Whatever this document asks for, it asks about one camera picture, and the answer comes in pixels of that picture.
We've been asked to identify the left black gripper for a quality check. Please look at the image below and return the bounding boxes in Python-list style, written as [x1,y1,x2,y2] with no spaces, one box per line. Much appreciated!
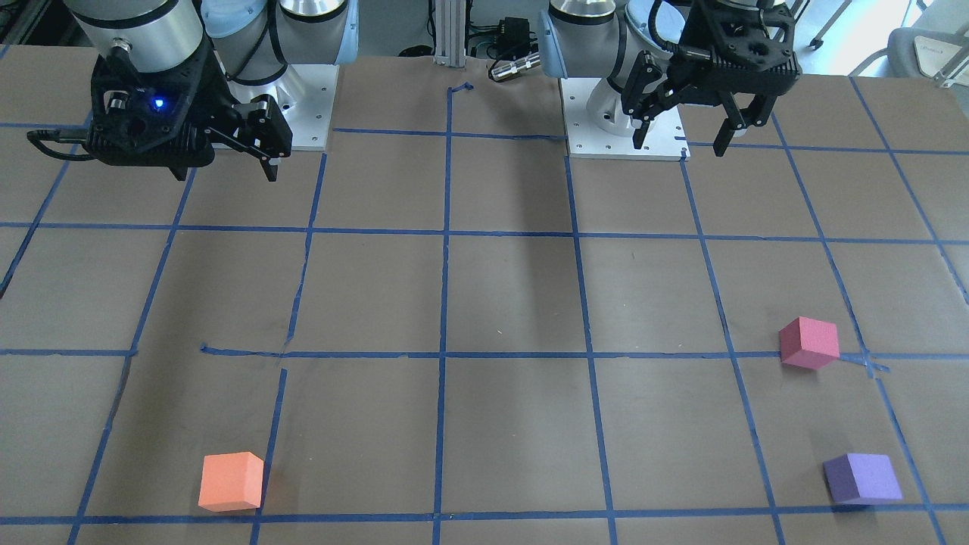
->
[621,1,802,157]

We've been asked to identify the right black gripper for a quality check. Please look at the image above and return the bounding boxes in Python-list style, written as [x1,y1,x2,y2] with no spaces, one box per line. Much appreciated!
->
[84,37,293,182]

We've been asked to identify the orange foam block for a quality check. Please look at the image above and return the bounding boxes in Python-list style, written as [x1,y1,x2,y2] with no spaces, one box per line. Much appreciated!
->
[198,452,264,512]

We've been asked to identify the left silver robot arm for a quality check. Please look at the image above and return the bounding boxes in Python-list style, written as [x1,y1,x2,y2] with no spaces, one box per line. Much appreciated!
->
[539,1,802,161]

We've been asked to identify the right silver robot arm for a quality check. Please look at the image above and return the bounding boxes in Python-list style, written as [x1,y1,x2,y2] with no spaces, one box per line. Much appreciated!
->
[55,1,359,182]

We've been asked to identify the black power adapter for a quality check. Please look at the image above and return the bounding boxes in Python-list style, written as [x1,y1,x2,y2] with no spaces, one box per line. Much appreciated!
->
[484,17,533,60]

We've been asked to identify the silver metal cylinder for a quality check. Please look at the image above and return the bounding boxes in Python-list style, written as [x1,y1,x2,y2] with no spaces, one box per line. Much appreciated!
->
[488,51,542,83]

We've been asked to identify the grey chair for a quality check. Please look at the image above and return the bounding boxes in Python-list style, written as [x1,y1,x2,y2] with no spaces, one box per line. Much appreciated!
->
[850,1,968,87]

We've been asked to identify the red foam block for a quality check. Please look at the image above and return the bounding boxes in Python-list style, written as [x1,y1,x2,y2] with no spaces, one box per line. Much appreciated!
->
[778,316,841,370]

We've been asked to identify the purple foam block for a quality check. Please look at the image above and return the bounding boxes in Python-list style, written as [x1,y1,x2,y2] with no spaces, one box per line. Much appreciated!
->
[821,453,904,505]

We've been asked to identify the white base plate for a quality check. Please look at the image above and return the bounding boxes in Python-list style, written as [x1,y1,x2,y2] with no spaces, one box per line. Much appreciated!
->
[228,64,340,151]
[559,77,691,161]

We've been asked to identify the aluminium frame post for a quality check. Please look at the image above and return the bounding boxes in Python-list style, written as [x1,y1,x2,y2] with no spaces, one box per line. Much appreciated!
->
[432,0,469,69]

